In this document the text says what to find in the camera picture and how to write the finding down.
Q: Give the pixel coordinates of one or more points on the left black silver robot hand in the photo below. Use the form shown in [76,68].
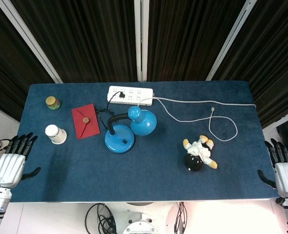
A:
[8,168]

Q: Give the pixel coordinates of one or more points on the blue gooseneck desk lamp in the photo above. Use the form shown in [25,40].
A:
[117,142]

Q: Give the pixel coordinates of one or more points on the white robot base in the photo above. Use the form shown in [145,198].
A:
[141,219]

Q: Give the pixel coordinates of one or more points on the black white shoe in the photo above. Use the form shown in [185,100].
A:
[1,145]

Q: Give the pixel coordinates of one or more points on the white paper cup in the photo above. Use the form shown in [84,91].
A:
[57,135]

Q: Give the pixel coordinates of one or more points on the small jar with gold lid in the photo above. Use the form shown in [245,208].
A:
[52,102]

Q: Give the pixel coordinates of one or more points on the red envelope with gold seal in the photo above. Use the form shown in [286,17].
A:
[85,122]

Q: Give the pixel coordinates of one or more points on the black white plush toy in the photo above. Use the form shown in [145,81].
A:
[195,161]

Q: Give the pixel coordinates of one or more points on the blue fabric table cloth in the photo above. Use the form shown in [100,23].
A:
[146,175]

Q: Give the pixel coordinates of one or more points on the white power strip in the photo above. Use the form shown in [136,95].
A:
[134,93]

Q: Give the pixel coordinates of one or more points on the dark pleated curtain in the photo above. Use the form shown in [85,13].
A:
[85,36]

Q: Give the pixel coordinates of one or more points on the white frame post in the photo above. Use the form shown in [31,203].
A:
[141,41]
[29,41]
[232,39]

